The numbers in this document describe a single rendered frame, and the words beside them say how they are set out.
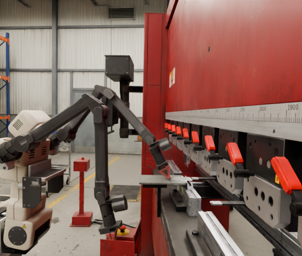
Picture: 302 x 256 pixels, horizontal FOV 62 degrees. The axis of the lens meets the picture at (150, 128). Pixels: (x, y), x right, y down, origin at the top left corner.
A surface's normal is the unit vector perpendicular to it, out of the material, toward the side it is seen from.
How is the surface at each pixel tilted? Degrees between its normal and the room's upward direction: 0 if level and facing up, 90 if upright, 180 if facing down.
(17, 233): 90
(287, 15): 90
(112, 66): 90
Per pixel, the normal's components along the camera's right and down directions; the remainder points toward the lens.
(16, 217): -0.10, 0.05
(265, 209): -1.00, -0.02
